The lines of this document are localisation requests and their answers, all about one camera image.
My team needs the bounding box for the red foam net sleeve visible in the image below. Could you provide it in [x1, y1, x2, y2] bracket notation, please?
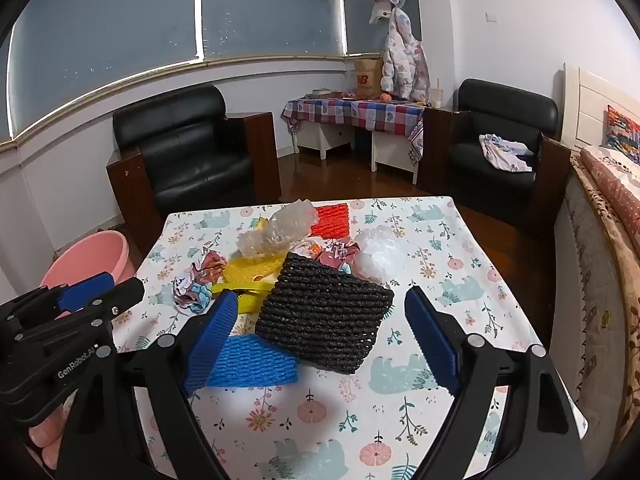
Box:
[310, 203, 349, 240]

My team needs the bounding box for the white headboard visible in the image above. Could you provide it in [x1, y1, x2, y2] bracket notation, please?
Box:
[561, 63, 639, 151]

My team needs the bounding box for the black leather armchair right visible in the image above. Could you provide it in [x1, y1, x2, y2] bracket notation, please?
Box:
[418, 78, 570, 231]

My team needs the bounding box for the white desk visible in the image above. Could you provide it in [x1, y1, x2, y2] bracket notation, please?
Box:
[292, 122, 419, 185]

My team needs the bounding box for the blue foam net sleeve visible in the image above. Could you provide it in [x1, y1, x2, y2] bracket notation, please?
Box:
[205, 334, 299, 389]

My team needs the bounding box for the yellow plastic bag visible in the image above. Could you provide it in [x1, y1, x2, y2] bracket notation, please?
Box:
[212, 281, 274, 314]

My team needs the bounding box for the colourful paper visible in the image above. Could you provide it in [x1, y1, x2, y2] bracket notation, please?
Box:
[317, 240, 360, 274]
[172, 250, 227, 315]

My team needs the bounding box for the cloth on armchair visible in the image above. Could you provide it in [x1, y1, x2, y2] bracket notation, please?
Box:
[478, 133, 534, 174]

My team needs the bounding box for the white plastic bag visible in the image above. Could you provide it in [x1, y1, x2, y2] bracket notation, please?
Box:
[352, 226, 407, 284]

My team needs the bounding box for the bed with brown blanket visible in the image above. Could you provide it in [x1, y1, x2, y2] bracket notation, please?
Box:
[551, 150, 639, 456]

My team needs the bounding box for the bowl on desk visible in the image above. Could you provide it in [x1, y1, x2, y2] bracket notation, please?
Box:
[305, 89, 333, 99]

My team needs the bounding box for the colourful pillow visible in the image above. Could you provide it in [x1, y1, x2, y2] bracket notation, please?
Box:
[605, 105, 640, 164]

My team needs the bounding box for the brown paper shopping bag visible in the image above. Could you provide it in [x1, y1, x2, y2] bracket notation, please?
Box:
[354, 58, 383, 99]

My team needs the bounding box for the pink plastic trash bin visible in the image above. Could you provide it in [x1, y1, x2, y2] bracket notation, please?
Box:
[40, 230, 136, 287]

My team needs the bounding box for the plaid tablecloth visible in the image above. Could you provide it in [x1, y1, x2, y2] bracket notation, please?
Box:
[281, 99, 425, 166]

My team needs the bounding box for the orange white snack wrapper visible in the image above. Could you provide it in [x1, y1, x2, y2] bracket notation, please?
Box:
[290, 237, 329, 262]

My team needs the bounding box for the yellow foam net sleeve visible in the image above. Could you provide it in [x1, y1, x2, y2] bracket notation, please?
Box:
[222, 254, 285, 284]

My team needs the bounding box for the black foam net sleeve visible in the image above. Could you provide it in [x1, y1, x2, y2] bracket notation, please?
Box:
[255, 252, 394, 374]

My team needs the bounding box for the floral puffer jacket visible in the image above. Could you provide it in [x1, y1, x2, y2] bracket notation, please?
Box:
[380, 6, 431, 103]

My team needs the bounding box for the floral bear tablecloth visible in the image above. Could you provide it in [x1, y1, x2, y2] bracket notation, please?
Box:
[110, 196, 589, 480]

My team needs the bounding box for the plastic drink cup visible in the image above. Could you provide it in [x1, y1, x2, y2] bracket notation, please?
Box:
[430, 79, 444, 110]

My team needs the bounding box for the black leather armchair left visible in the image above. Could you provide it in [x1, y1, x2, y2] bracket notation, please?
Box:
[106, 84, 282, 255]

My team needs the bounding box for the black leather armchair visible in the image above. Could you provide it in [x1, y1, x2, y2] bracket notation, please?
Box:
[106, 84, 282, 255]
[418, 78, 570, 231]

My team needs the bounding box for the clear bubble wrap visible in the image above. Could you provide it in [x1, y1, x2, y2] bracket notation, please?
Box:
[236, 200, 319, 258]

